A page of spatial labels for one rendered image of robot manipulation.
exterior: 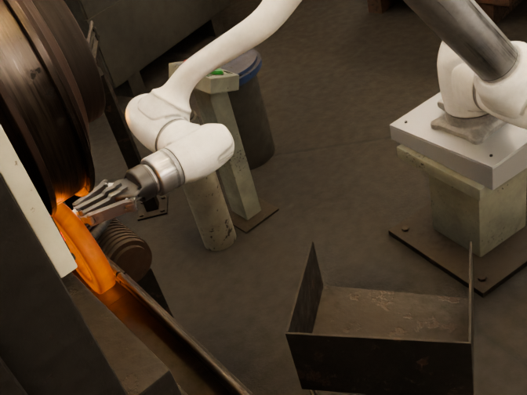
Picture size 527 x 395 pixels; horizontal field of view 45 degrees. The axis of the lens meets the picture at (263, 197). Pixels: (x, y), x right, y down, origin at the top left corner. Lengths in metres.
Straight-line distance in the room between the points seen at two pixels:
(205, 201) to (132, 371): 1.38
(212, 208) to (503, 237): 0.92
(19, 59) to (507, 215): 1.54
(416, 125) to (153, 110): 0.81
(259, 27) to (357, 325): 0.65
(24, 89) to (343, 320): 0.63
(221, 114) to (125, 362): 1.40
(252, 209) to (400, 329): 1.31
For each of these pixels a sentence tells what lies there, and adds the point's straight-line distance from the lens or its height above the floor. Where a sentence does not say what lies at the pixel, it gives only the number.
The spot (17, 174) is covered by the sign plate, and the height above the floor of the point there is 1.18.
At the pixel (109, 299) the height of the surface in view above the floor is 0.66.
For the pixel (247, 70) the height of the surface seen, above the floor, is 0.42.
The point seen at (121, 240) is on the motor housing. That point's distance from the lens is 1.58.
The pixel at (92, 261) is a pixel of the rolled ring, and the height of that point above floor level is 0.77.
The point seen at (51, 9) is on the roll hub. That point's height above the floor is 1.19.
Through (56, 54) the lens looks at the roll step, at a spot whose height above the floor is 1.15.
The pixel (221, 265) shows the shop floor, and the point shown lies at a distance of 2.21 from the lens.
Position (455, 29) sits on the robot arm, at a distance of 1.43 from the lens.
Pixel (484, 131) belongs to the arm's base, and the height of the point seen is 0.44.
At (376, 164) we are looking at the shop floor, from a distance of 2.50.
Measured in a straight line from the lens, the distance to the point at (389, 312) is 1.14.
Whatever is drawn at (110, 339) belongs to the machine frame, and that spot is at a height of 0.87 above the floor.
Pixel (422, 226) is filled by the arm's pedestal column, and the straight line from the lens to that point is 2.16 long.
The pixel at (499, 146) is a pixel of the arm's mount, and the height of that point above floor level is 0.43.
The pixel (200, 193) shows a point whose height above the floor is 0.26.
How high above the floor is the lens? 1.45
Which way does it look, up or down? 36 degrees down
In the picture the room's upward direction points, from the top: 16 degrees counter-clockwise
